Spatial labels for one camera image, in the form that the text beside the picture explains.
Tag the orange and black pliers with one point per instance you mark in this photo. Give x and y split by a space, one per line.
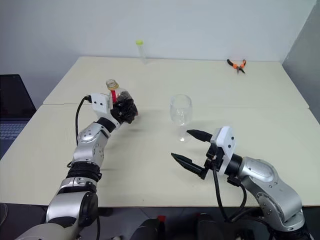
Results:
235 65

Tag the clear plastic bottle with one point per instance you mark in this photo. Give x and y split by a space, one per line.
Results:
111 85

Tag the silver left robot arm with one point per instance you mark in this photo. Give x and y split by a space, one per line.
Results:
85 150

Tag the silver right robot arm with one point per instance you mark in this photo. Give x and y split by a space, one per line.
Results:
262 175

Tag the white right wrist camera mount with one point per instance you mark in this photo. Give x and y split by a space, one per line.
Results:
225 140

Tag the dark rounded shape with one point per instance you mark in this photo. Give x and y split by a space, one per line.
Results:
146 228

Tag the clear wine glass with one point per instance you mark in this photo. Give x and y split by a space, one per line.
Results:
180 110

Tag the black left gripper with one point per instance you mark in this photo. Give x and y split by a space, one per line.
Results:
118 115

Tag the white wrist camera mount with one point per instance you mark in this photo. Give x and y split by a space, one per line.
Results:
100 102
225 140

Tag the clear tube with yellow-green cap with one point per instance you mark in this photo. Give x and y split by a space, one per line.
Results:
142 53

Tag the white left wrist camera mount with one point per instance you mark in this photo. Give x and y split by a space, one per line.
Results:
100 102

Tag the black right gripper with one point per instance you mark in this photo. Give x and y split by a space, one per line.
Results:
212 157

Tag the dark laptop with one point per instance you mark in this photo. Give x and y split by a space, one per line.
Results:
12 100

